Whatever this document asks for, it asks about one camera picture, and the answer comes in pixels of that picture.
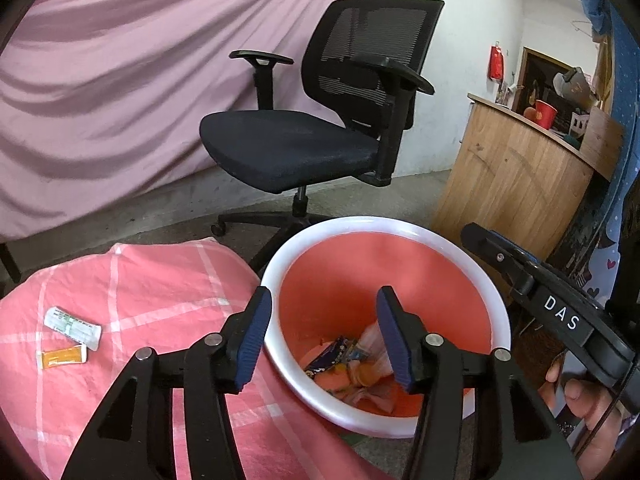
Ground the black office chair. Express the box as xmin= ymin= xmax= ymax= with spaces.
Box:
xmin=199 ymin=0 xmax=446 ymax=278

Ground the pink checked tablecloth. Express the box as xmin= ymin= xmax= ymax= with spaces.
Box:
xmin=0 ymin=240 xmax=401 ymax=480

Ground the small orange box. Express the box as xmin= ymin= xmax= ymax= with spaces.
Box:
xmin=36 ymin=344 xmax=89 ymax=370

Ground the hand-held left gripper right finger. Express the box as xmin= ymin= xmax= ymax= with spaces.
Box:
xmin=376 ymin=285 xmax=583 ymax=480

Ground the orange crumpled wrapper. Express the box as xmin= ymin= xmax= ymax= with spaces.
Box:
xmin=320 ymin=360 xmax=426 ymax=416

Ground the pink hanging cloth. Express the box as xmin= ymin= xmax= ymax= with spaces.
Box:
xmin=0 ymin=0 xmax=373 ymax=243

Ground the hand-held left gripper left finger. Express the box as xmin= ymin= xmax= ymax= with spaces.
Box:
xmin=60 ymin=285 xmax=273 ymax=480

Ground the person's right hand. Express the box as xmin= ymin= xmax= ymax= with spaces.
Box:
xmin=539 ymin=360 xmax=640 ymax=480

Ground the orange bin with white rim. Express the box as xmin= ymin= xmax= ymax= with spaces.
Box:
xmin=260 ymin=216 xmax=512 ymax=439

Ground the red cup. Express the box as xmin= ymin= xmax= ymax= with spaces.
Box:
xmin=535 ymin=99 xmax=559 ymax=129

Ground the grey bag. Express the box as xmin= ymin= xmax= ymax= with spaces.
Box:
xmin=552 ymin=66 xmax=599 ymax=104

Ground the white medicine packet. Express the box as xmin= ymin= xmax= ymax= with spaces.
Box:
xmin=44 ymin=306 xmax=103 ymax=352

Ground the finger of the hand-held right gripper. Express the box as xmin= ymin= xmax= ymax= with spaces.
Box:
xmin=461 ymin=222 xmax=542 ymax=306

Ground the wooden cabinet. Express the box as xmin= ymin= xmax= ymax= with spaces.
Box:
xmin=430 ymin=92 xmax=626 ymax=281

